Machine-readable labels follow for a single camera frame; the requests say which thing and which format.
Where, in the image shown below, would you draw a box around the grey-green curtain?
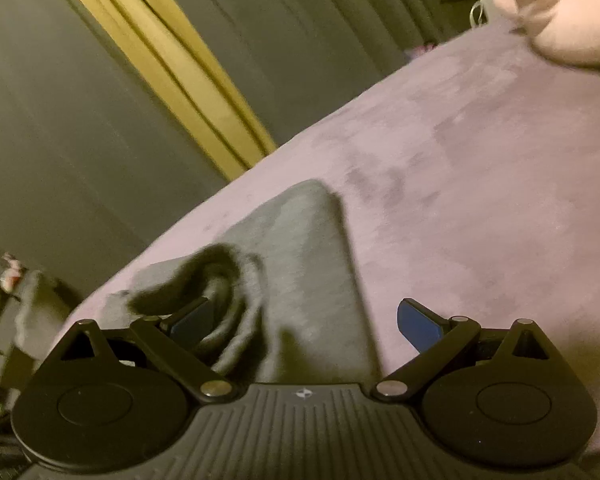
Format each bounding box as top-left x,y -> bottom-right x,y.
0,0 -> 470,294

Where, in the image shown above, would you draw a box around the pink bed blanket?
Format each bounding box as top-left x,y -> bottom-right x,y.
76,23 -> 600,468

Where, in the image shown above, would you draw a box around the yellow curtain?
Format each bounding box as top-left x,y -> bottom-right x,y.
80,0 -> 276,180

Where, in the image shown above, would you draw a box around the grey cushioned chair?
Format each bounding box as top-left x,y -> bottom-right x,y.
15,271 -> 71,361

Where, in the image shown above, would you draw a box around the small pink figurine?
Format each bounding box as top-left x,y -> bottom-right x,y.
0,252 -> 27,295

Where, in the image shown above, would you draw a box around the grey sweatpants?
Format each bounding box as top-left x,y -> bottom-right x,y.
96,180 -> 380,386

